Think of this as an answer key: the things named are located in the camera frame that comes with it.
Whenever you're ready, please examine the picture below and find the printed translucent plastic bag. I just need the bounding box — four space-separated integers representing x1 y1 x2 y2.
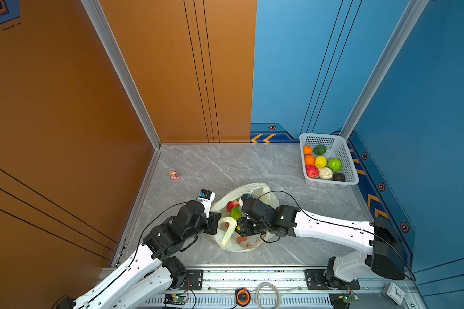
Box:
210 182 279 253

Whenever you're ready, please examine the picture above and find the red apple fruit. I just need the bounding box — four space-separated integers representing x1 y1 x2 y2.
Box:
305 164 319 179

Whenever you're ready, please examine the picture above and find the orange tangerine fruit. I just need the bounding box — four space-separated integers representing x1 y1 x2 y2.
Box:
304 154 316 166

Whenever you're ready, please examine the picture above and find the cream white fruit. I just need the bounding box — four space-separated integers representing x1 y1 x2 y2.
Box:
318 167 333 180

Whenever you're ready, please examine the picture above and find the yellow lemon fruit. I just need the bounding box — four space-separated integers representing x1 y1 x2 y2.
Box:
314 156 327 169

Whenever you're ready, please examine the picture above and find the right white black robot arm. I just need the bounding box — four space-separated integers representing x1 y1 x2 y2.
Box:
238 198 407 290

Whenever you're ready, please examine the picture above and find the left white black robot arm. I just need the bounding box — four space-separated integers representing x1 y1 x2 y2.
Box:
53 201 222 308

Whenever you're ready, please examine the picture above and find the yellow green mango fruit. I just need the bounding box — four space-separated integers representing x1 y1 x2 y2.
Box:
230 207 243 221

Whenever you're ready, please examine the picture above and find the red peach fruit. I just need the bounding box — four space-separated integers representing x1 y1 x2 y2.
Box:
226 200 240 212

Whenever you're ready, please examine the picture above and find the orange fruit in basket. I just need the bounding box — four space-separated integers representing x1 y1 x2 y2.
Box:
302 145 313 155

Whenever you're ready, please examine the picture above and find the dark brown fruit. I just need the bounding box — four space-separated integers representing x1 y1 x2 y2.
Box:
332 173 346 182

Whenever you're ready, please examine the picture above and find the green fruit in basket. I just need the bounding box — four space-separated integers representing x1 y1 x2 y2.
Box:
313 144 327 156

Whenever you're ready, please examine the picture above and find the small pink toy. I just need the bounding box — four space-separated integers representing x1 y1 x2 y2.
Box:
169 171 180 180

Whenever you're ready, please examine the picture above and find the orange black tape measure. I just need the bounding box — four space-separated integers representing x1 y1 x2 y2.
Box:
235 288 251 307

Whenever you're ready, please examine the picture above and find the left green circuit board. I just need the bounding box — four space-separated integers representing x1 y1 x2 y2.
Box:
162 294 189 308

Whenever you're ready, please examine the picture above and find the white plastic basket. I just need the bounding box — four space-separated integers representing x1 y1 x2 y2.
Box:
299 133 359 188

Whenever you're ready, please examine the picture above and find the right circuit board module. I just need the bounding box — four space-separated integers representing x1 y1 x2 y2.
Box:
329 294 359 309

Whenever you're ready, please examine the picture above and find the white desk clock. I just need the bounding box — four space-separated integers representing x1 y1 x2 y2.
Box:
383 282 406 306

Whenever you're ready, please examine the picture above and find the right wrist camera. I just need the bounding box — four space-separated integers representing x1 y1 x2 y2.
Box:
242 197 277 224

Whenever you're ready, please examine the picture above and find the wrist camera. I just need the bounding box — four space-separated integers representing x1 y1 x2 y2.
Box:
242 197 277 224
196 189 215 216

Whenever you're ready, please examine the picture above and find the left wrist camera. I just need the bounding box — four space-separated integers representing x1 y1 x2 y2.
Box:
196 189 215 216

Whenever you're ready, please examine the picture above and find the white coiled cable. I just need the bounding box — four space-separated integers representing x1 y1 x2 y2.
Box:
254 282 282 309

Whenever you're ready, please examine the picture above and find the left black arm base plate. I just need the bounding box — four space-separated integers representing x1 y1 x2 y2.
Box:
170 269 204 291

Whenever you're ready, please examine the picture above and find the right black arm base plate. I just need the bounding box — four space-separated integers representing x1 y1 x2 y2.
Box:
304 269 360 290

